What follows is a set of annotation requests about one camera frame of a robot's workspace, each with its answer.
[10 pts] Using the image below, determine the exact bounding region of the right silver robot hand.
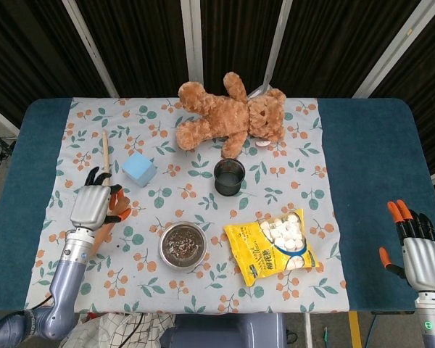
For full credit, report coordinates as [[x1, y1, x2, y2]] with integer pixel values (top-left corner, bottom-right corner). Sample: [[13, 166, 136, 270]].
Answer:
[[378, 198, 435, 291]]

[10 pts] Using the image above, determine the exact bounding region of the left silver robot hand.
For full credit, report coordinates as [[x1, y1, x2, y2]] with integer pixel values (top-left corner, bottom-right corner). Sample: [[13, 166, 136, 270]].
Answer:
[[69, 166, 132, 232]]

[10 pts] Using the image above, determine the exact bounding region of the wooden rolling pin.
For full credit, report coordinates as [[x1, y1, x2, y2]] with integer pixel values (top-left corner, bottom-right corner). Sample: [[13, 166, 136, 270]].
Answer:
[[89, 191, 131, 259]]

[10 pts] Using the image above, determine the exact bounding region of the thin wooden stick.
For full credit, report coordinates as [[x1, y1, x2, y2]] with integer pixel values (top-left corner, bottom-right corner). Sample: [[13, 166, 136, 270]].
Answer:
[[101, 130, 112, 186]]

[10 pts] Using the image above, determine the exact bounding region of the stainless steel bowl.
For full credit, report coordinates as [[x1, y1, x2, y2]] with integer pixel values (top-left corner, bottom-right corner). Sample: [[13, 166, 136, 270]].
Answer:
[[158, 221, 208, 271]]

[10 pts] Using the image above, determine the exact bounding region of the light blue foam cube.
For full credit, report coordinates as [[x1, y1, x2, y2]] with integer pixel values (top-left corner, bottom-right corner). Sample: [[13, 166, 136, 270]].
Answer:
[[121, 151, 157, 188]]

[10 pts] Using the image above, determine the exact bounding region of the floral fruit print tablecloth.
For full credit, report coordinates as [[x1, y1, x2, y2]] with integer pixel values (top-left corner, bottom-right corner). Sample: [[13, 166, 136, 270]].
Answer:
[[24, 96, 351, 315]]

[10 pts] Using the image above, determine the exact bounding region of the teal felt table cover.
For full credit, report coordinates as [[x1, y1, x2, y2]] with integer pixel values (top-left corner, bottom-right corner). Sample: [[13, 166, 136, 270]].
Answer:
[[0, 96, 435, 315]]

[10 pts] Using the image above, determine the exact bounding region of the white checkered cloth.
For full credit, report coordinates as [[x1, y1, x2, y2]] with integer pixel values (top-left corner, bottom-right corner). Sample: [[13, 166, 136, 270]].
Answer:
[[59, 312, 177, 348]]

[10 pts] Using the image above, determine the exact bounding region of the black mesh pen cup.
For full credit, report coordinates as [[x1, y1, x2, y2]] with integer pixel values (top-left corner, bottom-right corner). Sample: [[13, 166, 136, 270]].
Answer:
[[213, 158, 247, 197]]

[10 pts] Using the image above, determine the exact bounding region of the brown teddy bear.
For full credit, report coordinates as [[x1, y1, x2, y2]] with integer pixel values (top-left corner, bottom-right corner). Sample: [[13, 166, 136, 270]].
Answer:
[[175, 71, 287, 160]]

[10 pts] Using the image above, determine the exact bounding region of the yellow marshmallow bag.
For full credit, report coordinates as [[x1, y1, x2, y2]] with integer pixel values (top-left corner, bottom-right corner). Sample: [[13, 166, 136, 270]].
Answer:
[[223, 208, 320, 287]]

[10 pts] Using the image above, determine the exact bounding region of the dark pleated curtain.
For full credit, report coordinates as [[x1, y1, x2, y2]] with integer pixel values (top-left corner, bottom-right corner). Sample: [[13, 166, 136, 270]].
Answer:
[[0, 0, 435, 175]]

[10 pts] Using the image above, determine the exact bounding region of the grey-blue robot torso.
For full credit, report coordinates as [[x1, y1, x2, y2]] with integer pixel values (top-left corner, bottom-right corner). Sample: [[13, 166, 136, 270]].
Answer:
[[161, 312, 287, 348]]

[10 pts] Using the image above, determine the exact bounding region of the black cable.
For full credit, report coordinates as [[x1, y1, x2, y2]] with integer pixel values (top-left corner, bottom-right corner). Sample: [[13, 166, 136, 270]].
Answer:
[[122, 313, 145, 346]]

